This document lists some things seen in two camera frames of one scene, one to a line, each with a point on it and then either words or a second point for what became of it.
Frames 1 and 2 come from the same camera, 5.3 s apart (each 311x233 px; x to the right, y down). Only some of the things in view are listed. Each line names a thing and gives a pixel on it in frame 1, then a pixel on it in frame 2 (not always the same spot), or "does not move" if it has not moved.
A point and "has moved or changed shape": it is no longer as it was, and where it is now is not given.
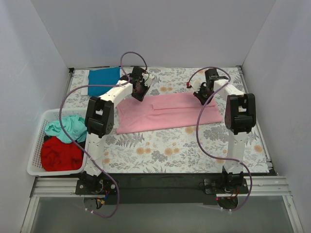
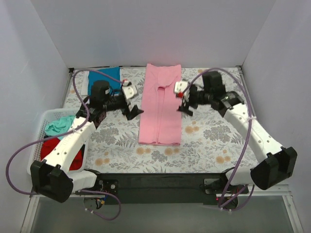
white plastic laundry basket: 35,167 does not move
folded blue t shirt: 104,76 does not move
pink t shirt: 163,111 has moved or changed shape
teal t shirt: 74,125 does not move
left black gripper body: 140,91 → 127,106
